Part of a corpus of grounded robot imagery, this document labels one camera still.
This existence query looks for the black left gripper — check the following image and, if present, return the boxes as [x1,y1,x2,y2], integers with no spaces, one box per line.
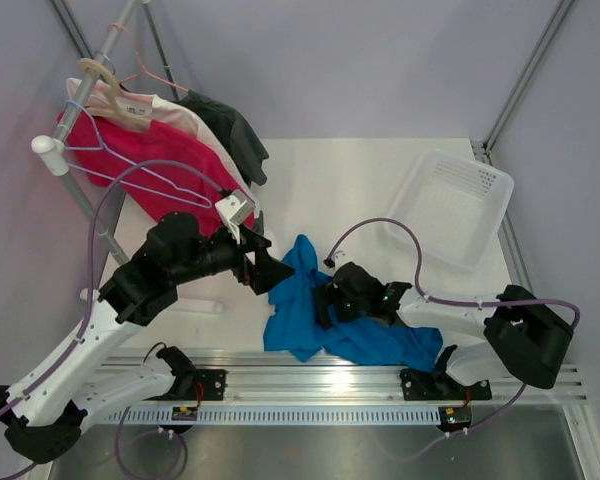
[170,219,294,293]

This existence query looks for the blue t shirt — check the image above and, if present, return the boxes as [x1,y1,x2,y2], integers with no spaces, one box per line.
[263,234,443,372]

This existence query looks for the light blue wire hanger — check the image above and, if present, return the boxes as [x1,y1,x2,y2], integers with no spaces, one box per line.
[61,98,214,210]

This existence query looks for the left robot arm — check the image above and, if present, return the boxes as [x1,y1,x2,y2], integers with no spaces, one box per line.
[0,212,294,464]

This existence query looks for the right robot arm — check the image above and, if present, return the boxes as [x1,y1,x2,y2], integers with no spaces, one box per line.
[263,235,576,397]

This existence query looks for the dark green t shirt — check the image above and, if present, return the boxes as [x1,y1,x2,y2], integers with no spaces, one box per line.
[172,89,271,236]

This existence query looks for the red t shirt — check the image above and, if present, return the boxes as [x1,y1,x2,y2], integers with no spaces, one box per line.
[76,118,245,236]

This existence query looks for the white t shirt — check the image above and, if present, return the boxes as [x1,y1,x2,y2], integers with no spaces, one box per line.
[64,77,266,236]

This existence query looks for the wooden hanger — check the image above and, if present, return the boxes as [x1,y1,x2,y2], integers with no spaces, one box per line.
[78,58,151,130]

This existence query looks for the white plastic basket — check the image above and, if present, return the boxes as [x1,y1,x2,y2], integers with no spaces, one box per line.
[387,149,514,272]

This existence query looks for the grey metal rack pole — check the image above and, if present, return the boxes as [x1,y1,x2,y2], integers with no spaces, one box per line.
[50,1,139,265]

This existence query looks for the white pole connector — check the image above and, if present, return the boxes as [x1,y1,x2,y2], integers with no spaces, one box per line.
[30,135,69,177]

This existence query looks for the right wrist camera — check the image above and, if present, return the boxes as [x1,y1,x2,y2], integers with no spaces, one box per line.
[323,249,353,270]

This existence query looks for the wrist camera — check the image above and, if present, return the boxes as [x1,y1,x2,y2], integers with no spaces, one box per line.
[323,249,353,270]
[215,190,255,245]

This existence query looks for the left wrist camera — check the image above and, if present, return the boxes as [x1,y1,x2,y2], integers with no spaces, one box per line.
[215,190,255,245]

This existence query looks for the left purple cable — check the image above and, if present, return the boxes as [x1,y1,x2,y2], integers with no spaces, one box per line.
[0,159,231,436]

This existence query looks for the purple cable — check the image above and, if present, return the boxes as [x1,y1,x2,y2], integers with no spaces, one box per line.
[0,159,231,436]
[329,216,582,341]

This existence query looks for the aluminium rail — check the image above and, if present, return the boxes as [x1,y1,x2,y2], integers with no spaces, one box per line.
[43,349,591,407]

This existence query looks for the white slotted cable duct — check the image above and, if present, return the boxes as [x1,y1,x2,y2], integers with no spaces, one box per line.
[64,405,441,426]

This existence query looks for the pink wire hanger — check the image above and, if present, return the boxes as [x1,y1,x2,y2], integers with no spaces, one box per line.
[107,22,189,99]

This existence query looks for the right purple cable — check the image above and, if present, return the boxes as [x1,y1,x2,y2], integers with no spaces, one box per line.
[329,216,582,341]

